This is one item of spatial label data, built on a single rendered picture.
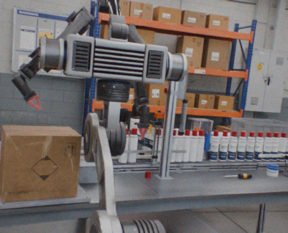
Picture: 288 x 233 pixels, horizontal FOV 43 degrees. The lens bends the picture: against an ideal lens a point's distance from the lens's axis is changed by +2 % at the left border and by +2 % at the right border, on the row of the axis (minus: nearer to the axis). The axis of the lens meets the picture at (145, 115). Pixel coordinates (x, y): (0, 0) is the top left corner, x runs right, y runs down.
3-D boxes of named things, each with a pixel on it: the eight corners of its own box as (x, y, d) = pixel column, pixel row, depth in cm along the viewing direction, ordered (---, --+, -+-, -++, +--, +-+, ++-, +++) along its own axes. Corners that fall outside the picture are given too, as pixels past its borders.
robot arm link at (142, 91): (120, 40, 197) (138, 34, 200) (117, 37, 202) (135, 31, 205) (136, 108, 219) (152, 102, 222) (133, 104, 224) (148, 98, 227)
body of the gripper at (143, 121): (134, 124, 225) (135, 113, 224) (148, 125, 229) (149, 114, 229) (137, 126, 219) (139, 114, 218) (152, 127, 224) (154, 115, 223)
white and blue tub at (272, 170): (280, 176, 241) (281, 166, 240) (271, 176, 238) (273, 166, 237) (272, 173, 247) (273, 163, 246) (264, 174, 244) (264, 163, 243)
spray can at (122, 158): (124, 161, 218) (127, 127, 216) (128, 163, 214) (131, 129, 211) (116, 161, 216) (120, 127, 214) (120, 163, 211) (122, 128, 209)
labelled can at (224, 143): (222, 159, 250) (226, 130, 247) (227, 161, 245) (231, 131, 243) (216, 159, 247) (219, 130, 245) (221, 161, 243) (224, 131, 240)
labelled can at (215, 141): (213, 159, 246) (216, 130, 244) (218, 162, 242) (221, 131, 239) (207, 160, 244) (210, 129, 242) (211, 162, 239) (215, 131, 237)
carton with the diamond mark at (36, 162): (65, 180, 181) (70, 126, 178) (77, 197, 160) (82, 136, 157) (-3, 183, 169) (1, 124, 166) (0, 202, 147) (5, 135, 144)
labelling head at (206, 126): (200, 155, 257) (204, 119, 254) (211, 159, 245) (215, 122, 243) (183, 155, 251) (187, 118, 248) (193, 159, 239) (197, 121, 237)
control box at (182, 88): (185, 98, 222) (188, 67, 220) (183, 100, 205) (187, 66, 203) (168, 97, 223) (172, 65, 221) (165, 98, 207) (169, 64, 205)
